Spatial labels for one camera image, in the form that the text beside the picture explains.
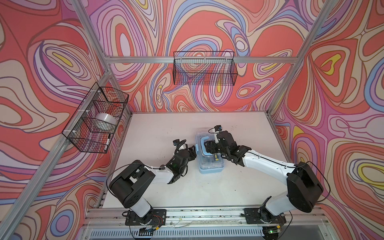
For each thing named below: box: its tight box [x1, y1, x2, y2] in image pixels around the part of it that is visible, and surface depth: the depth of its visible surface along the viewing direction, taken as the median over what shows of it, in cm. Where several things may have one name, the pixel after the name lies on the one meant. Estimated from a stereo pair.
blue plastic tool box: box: [195, 127, 225, 175], surface depth 86 cm
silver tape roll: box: [94, 113, 117, 133], surface depth 74 cm
